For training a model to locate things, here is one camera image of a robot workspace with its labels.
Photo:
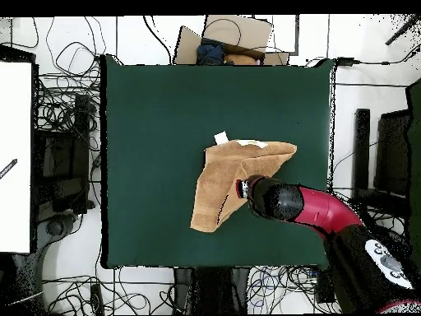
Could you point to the orange terry towel with tags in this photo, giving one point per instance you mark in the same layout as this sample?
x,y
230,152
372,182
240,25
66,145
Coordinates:
x,y
223,164

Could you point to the dark green table cloth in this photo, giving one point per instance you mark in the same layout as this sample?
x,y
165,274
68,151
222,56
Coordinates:
x,y
148,115

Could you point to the orange cloth in box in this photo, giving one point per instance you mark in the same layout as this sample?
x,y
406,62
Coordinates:
x,y
240,60

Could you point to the black rectangular box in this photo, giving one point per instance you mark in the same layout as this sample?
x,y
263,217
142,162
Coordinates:
x,y
324,286

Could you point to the dark blue garment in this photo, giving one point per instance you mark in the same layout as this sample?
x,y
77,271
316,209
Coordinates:
x,y
210,52

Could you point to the brown cardboard box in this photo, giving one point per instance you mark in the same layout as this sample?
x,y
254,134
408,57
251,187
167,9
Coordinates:
x,y
236,33

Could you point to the black chair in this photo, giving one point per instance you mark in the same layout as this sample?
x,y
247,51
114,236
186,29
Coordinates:
x,y
391,151

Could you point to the black power adapter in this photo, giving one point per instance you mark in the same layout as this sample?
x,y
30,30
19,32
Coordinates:
x,y
344,61

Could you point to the black power strip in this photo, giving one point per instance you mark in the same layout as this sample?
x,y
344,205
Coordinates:
x,y
97,298

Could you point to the white board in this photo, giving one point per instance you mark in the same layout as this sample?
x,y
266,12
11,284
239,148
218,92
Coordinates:
x,y
14,148

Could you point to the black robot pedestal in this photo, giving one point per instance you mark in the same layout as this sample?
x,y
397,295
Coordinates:
x,y
213,289

